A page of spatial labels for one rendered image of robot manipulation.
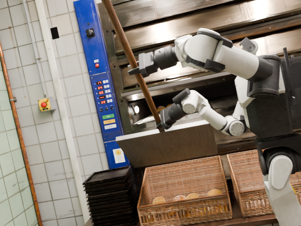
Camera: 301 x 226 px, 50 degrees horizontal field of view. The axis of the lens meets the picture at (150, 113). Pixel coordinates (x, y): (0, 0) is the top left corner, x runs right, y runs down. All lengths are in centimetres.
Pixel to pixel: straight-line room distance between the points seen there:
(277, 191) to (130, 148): 87
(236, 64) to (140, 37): 137
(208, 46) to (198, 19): 132
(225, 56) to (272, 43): 134
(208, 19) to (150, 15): 41
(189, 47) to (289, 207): 84
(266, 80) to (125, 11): 148
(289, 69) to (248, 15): 109
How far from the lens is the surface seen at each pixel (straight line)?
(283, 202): 154
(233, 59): 111
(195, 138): 190
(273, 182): 148
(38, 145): 269
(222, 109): 236
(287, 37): 245
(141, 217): 208
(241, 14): 241
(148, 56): 140
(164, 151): 200
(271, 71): 124
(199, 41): 110
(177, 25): 240
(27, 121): 271
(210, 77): 220
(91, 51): 246
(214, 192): 231
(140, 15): 245
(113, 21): 124
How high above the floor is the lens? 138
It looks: 3 degrees down
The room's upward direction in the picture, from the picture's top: 12 degrees counter-clockwise
